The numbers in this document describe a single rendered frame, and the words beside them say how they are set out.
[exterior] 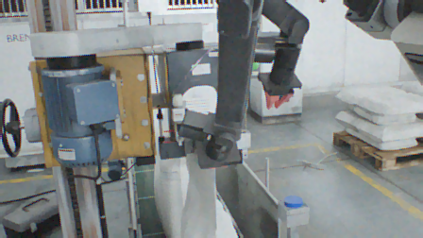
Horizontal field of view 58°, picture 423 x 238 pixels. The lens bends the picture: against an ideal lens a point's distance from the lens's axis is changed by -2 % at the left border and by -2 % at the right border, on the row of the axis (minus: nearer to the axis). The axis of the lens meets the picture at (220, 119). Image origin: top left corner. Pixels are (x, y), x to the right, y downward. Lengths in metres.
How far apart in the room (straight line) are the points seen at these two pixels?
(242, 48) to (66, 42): 0.49
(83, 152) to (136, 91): 0.27
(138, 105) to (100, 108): 0.28
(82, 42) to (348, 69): 5.48
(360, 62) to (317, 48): 0.76
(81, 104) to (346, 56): 5.46
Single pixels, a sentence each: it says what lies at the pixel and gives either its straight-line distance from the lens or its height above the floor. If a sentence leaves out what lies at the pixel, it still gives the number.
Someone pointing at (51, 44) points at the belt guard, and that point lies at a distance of 0.95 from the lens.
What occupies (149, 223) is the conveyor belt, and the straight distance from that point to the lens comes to 2.16.
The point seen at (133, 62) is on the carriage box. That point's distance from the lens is 1.16.
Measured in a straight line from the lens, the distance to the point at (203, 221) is 1.18.
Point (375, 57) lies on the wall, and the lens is 6.42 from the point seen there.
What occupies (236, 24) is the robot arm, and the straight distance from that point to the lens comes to 0.49.
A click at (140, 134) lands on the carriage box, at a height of 1.10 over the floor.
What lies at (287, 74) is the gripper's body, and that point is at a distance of 0.97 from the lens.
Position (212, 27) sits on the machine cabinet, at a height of 1.28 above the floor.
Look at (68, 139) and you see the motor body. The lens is 1.01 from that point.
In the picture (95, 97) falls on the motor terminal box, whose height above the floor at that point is 1.27.
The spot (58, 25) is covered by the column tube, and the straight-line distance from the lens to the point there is 1.22.
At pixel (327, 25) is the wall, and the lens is 5.93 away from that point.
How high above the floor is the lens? 1.45
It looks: 16 degrees down
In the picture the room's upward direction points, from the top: 2 degrees counter-clockwise
